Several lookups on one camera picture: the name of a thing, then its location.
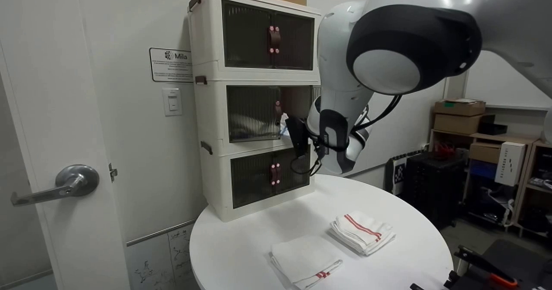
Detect wooden shelf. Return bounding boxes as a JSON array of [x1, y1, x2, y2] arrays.
[[429, 128, 552, 240]]

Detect white wall sign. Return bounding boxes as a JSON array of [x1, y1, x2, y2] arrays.
[[149, 47, 194, 83]]

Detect stack of cardboard boxes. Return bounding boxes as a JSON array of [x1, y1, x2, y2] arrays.
[[433, 98, 487, 136]]

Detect folded white red-striped towel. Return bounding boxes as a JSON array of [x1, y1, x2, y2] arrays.
[[270, 234, 345, 290], [329, 211, 397, 256]]

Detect silver door lever handle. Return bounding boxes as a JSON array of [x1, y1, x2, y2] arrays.
[[10, 164, 101, 207]]

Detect white room door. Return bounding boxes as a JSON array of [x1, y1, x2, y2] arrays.
[[0, 0, 131, 290]]

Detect whiteboard panel with drawings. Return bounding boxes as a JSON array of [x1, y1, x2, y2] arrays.
[[125, 222, 201, 290]]

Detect white and blue towel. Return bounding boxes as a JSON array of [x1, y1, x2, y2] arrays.
[[279, 113, 295, 139]]

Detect white box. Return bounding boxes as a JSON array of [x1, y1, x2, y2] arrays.
[[494, 141, 527, 187]]

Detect ribbed dark cabinet door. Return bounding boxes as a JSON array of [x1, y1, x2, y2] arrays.
[[273, 11, 315, 71], [226, 85, 282, 143], [229, 154, 277, 209], [276, 148, 312, 195], [222, 0, 274, 69]]

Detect white light switch plate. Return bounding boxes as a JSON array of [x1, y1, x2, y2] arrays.
[[162, 87, 184, 117]]

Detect small cardboard box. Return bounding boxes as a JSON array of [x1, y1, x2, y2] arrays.
[[468, 142, 501, 165]]

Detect black clamp with orange handle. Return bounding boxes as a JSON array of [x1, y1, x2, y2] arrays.
[[443, 245, 521, 290]]

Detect whiteboard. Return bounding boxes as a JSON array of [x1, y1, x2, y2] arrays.
[[464, 50, 552, 110]]

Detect white stacked storage cabinet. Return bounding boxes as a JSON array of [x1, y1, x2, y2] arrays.
[[187, 0, 323, 223]]

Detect black crate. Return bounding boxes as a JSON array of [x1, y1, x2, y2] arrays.
[[405, 150, 469, 231]]

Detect fiducial marker board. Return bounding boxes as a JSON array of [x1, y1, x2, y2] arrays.
[[390, 154, 408, 196]]

